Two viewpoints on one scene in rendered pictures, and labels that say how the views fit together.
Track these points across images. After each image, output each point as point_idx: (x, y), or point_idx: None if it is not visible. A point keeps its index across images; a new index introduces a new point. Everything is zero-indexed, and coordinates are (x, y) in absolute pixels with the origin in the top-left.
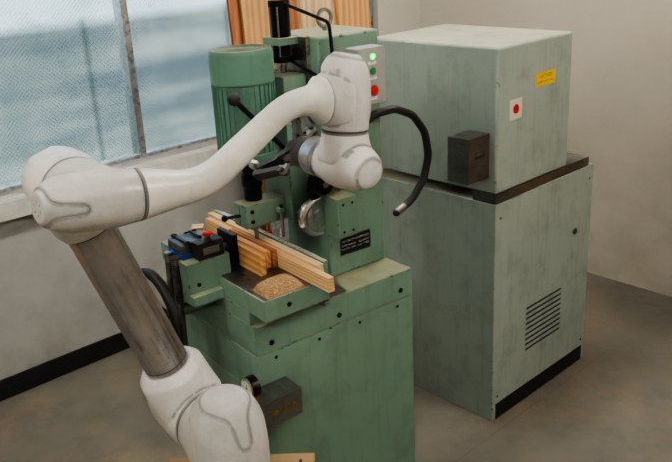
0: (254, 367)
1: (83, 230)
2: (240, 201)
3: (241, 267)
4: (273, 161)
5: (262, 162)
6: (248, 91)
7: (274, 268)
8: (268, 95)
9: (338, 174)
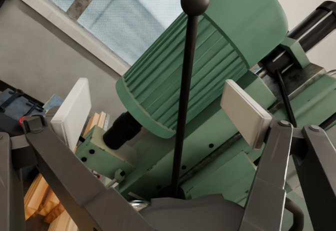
0: None
1: None
2: (100, 130)
3: (29, 181)
4: (67, 193)
5: (58, 141)
6: (217, 40)
7: (43, 222)
8: (228, 73)
9: None
